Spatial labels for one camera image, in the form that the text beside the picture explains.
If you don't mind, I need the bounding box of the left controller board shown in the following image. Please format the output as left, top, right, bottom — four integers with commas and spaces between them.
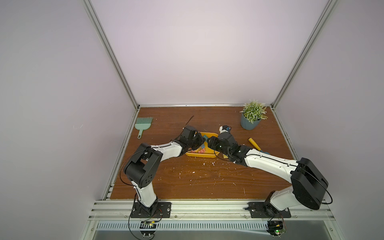
139, 221, 158, 240

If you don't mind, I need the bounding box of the potted green plant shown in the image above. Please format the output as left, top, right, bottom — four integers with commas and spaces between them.
241, 101, 268, 131

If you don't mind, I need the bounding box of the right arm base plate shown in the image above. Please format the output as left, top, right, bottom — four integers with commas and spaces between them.
245, 202, 292, 219

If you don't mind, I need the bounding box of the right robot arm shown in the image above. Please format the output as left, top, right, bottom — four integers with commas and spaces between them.
207, 131, 329, 211

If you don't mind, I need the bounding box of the yellow blue handled tool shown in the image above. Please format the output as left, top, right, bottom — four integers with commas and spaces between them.
248, 138, 269, 155

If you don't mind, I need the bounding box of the controller board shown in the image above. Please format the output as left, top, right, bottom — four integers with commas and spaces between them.
139, 221, 158, 240
267, 221, 286, 237

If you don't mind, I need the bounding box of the right controller board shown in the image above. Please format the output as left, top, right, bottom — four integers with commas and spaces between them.
267, 221, 286, 237

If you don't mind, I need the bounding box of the green plastic dustpan brush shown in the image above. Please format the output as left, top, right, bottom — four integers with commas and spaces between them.
135, 117, 153, 139

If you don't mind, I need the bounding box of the aluminium front rail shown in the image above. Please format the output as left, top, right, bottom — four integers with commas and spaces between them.
88, 199, 335, 221

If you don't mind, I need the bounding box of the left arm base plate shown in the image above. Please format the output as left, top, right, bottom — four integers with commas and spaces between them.
131, 202, 172, 219

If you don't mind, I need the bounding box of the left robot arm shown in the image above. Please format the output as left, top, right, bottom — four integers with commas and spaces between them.
123, 126, 206, 216

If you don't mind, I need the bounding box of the yellow plastic storage box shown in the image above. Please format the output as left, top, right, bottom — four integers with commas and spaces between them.
186, 132, 220, 158

